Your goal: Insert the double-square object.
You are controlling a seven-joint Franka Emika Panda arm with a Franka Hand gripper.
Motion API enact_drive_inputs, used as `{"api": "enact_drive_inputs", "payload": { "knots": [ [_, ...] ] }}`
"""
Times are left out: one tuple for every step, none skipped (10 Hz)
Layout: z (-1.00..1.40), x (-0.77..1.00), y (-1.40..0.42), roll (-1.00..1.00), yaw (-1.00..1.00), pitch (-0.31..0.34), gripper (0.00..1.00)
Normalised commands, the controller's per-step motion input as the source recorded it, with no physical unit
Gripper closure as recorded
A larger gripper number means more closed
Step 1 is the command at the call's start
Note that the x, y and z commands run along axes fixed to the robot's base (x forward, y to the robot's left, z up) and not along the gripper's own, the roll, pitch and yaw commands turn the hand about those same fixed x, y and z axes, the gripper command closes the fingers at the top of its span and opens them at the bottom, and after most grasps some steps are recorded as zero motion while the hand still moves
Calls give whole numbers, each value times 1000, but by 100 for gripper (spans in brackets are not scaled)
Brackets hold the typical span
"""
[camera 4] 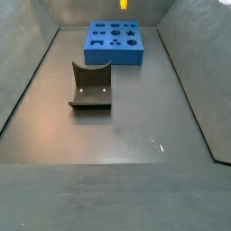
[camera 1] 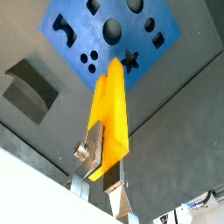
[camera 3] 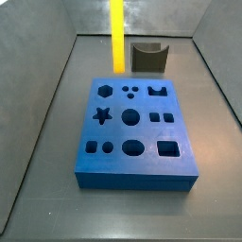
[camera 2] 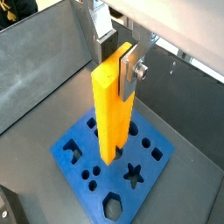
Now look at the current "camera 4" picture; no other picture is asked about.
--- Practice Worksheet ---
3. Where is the yellow double-square peg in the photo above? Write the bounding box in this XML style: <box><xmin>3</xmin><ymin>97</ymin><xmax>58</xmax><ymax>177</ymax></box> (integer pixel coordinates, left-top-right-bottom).
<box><xmin>120</xmin><ymin>0</ymin><xmax>128</xmax><ymax>10</ymax></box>

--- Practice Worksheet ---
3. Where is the black curved holder stand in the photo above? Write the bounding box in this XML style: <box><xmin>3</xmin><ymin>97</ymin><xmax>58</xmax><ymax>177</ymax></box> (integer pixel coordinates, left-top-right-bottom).
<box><xmin>69</xmin><ymin>62</ymin><xmax>112</xmax><ymax>107</ymax></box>

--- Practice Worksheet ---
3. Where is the blue shape-sorter block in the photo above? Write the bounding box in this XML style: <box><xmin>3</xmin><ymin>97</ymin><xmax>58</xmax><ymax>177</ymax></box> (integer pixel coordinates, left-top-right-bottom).
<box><xmin>84</xmin><ymin>21</ymin><xmax>143</xmax><ymax>65</ymax></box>

